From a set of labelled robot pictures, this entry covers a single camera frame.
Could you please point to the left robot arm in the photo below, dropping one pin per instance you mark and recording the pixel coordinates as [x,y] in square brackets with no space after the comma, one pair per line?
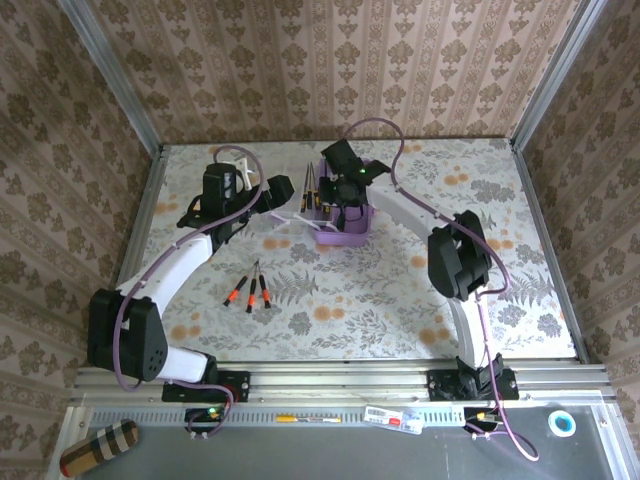
[175,265]

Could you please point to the clear plastic box lid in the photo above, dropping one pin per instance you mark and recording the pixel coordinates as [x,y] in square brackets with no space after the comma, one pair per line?
[280,225]

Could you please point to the purple tool box base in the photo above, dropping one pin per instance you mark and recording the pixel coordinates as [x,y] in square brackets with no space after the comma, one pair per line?
[350,236]

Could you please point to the aluminium frame post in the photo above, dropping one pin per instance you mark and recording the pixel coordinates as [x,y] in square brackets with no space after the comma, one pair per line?
[555,75]
[112,75]

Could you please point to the white tape roll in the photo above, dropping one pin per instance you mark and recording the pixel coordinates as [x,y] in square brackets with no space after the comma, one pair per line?
[551,424]

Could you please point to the striped fabric pouch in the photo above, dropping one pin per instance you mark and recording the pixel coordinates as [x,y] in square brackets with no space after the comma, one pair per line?
[100,447]

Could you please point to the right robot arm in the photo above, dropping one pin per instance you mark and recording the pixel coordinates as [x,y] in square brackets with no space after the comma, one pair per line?
[460,255]

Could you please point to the barcode label card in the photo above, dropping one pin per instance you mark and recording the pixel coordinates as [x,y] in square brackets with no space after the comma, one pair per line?
[382,415]

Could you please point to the aluminium table side rail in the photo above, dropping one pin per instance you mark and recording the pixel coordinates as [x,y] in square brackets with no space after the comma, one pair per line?
[551,250]
[145,200]

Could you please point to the aluminium table front rail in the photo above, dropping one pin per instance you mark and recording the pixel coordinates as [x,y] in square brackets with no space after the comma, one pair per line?
[325,382]

